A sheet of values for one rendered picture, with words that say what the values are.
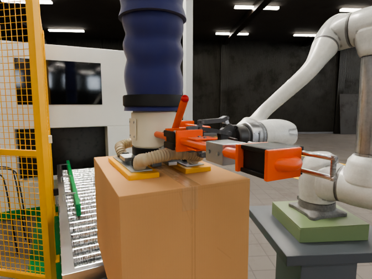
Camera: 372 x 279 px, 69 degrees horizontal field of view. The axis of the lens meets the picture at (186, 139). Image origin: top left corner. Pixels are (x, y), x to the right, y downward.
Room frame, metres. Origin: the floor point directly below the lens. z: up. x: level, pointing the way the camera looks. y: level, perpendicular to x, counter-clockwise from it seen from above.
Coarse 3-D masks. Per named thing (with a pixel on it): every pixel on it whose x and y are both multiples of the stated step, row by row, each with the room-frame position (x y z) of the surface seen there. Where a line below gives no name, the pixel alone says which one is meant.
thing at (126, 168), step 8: (128, 152) 1.03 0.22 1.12; (112, 160) 1.03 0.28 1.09; (120, 160) 1.00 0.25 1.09; (120, 168) 0.89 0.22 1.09; (128, 168) 0.86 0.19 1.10; (152, 168) 0.88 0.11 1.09; (128, 176) 0.79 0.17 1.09; (136, 176) 0.80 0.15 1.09; (144, 176) 0.81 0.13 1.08; (152, 176) 0.82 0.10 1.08
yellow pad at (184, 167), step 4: (176, 160) 0.99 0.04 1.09; (180, 160) 0.99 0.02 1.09; (184, 160) 0.97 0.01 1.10; (180, 164) 0.94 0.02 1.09; (184, 164) 0.91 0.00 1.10; (188, 164) 0.91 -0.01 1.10; (192, 164) 0.91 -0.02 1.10; (196, 164) 0.92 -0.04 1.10; (200, 164) 0.92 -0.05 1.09; (204, 164) 0.94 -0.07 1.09; (176, 168) 0.94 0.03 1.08; (180, 168) 0.90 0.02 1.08; (184, 168) 0.88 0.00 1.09; (188, 168) 0.88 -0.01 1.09; (192, 168) 0.88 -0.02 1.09; (196, 168) 0.89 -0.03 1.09; (200, 168) 0.90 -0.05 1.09; (204, 168) 0.90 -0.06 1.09; (208, 168) 0.91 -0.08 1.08; (184, 172) 0.88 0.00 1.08; (188, 172) 0.87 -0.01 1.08; (192, 172) 0.88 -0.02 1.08; (196, 172) 0.89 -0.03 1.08
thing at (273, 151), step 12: (240, 144) 0.48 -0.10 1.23; (252, 144) 0.47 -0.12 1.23; (264, 144) 0.47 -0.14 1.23; (276, 144) 0.47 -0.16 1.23; (240, 156) 0.48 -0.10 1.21; (252, 156) 0.46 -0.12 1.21; (264, 156) 0.43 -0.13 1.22; (276, 156) 0.42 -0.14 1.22; (288, 156) 0.43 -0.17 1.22; (300, 156) 0.44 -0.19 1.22; (240, 168) 0.48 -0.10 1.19; (252, 168) 0.46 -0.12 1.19; (264, 168) 0.43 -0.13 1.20; (300, 168) 0.44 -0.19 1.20
